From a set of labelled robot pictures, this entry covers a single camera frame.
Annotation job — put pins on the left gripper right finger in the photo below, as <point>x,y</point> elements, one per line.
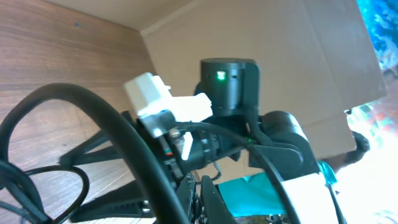
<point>214,207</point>

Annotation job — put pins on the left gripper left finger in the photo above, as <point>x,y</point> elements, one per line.
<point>186,194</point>

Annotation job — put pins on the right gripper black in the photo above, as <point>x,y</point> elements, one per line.
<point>128,201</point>

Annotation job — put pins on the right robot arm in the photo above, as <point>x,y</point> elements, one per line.
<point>174,136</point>

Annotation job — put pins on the person in teal shirt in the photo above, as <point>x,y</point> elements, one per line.
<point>310,198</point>

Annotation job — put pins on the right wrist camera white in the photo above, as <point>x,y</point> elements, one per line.
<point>158,110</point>

